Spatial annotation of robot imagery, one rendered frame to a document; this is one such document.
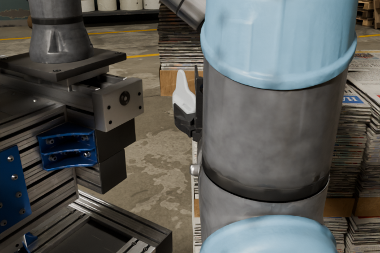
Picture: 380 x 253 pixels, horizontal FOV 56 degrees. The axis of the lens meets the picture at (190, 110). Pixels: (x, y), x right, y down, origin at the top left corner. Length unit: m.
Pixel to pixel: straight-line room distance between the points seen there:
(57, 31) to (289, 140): 0.75
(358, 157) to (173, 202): 1.17
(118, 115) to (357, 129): 0.49
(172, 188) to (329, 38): 1.66
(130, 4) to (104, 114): 5.78
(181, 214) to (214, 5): 1.50
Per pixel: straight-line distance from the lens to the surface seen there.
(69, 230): 1.28
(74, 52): 0.88
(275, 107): 0.17
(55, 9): 0.87
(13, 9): 7.08
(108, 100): 0.79
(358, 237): 0.77
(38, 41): 0.90
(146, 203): 1.71
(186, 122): 0.41
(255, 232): 0.19
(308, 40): 0.16
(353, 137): 0.64
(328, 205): 0.70
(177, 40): 0.55
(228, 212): 0.20
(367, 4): 7.06
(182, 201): 1.72
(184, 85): 0.45
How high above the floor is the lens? 1.03
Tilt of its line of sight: 23 degrees down
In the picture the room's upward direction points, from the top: straight up
